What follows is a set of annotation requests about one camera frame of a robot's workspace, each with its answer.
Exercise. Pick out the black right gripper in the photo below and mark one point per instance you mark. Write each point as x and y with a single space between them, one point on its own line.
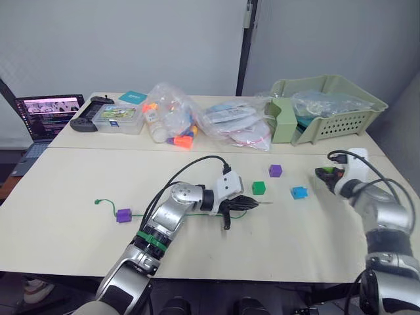
337 178

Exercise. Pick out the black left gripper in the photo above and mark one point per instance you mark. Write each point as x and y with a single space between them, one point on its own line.
228 206

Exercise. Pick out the green block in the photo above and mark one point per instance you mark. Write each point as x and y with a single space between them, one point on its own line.
327 170
258 188

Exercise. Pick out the green lace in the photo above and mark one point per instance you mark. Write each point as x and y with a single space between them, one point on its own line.
136 215

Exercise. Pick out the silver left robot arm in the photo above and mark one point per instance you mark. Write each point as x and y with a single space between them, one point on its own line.
170 213

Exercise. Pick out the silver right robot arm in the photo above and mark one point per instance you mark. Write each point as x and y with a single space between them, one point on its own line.
387 210

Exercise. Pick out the purple block with lace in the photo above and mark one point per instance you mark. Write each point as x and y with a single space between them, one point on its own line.
123 215

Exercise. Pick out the blue block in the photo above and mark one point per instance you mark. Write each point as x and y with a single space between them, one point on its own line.
299 193

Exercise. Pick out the pale green plastic basket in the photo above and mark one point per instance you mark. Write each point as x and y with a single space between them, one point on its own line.
341 126

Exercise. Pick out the pale green small box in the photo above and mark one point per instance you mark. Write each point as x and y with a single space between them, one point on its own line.
283 121

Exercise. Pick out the crumpled clear plastic bag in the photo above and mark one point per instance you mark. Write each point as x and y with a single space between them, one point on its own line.
328 103

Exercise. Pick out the clear bag of packets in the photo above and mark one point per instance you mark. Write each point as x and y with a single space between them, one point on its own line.
236 121

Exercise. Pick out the orange toy piece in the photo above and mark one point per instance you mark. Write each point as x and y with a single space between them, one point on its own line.
182 142

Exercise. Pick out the dark rounded shape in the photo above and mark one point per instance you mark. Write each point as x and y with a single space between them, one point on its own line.
175 306
249 306

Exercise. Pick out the clear bag of toys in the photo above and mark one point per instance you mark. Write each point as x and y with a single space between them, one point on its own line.
174 111

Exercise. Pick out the white bottle orange cap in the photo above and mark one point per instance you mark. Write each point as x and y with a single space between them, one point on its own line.
152 119

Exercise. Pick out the clear plastic picture box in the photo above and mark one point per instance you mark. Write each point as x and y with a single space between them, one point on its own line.
118 119

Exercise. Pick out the teal card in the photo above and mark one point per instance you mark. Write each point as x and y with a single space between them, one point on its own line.
132 96

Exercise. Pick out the black game controller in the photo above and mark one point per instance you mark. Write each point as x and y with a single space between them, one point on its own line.
83 124

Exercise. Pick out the open laptop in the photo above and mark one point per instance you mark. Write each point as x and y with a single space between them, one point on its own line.
49 115

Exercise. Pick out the white and pink shoe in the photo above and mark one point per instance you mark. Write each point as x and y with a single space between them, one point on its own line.
37 292

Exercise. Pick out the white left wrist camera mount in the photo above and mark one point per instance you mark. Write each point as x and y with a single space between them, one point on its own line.
226 187

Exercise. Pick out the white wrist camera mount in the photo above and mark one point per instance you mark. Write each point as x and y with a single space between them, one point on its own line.
357 167
226 187

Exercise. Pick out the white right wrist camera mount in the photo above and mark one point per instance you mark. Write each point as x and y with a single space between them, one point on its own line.
357 167

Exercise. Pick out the black vertical post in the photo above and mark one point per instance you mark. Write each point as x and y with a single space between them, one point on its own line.
244 49

